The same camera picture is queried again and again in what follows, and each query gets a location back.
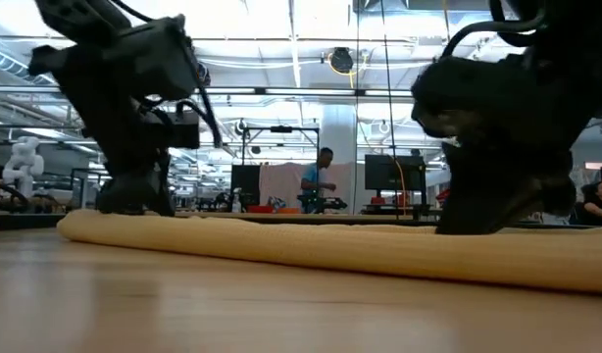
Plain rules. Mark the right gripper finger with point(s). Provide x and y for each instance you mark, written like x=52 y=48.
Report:
x=492 y=191
x=561 y=196

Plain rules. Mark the yellow waffle-weave towel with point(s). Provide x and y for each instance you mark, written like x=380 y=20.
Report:
x=330 y=250

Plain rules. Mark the red bin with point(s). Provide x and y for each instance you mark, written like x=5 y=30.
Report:
x=259 y=209

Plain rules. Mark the red container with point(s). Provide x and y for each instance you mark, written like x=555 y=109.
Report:
x=378 y=200

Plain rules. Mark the white robot figure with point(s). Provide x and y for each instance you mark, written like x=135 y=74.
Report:
x=24 y=164

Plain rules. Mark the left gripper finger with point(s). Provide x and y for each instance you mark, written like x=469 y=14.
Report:
x=166 y=196
x=129 y=193

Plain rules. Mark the black aluminium table frame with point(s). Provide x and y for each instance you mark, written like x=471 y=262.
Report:
x=16 y=220

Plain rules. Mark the white spray bottle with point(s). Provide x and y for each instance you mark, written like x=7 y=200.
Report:
x=236 y=202

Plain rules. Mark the person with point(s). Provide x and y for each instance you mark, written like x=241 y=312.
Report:
x=313 y=179
x=600 y=201

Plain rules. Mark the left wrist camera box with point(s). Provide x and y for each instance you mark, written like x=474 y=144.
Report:
x=183 y=130

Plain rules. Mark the pink cloth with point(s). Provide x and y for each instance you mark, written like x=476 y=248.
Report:
x=281 y=181

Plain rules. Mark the black stand frame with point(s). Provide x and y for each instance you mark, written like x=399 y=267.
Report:
x=281 y=129

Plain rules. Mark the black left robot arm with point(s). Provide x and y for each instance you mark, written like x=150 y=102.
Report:
x=85 y=15

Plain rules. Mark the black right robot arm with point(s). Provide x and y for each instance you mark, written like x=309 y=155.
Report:
x=575 y=29

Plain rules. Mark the orange bin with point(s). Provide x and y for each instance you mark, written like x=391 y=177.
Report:
x=288 y=210

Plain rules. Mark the black monitor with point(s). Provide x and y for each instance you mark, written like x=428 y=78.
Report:
x=245 y=181
x=389 y=171

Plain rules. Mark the small black robot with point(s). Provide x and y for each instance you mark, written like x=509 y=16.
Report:
x=333 y=203

